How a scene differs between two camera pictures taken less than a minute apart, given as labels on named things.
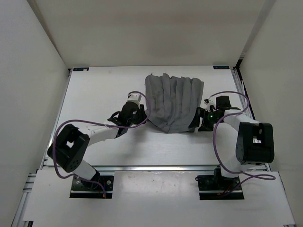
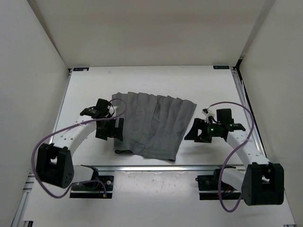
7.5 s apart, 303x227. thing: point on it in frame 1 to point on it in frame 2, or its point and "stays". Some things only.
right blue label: (221, 67) stays
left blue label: (80, 69) stays
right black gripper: (195, 123) to (198, 124)
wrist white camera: (135, 98) to (111, 110)
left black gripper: (142, 114) to (114, 132)
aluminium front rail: (146, 169) stays
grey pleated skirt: (173, 101) to (155, 126)
